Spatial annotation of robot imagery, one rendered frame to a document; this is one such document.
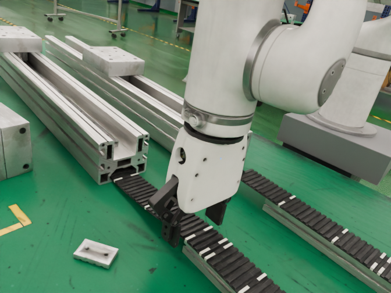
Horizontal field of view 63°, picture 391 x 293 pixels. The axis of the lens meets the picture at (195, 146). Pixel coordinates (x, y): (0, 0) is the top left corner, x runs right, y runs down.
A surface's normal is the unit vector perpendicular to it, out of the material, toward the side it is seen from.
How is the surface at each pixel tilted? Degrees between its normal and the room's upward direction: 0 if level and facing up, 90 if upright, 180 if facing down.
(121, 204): 0
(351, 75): 86
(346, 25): 79
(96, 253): 0
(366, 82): 86
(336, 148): 90
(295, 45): 61
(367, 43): 86
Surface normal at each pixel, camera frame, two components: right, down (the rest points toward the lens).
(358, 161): -0.66, 0.25
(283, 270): 0.17, -0.87
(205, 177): 0.59, 0.44
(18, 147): 0.77, 0.40
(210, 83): -0.42, 0.36
